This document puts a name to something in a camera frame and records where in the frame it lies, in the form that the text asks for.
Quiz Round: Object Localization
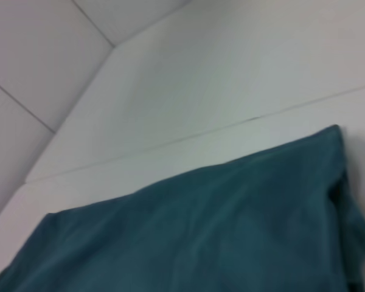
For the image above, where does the teal FREE print t-shirt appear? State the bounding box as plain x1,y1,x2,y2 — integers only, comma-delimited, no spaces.
0,123,365,292

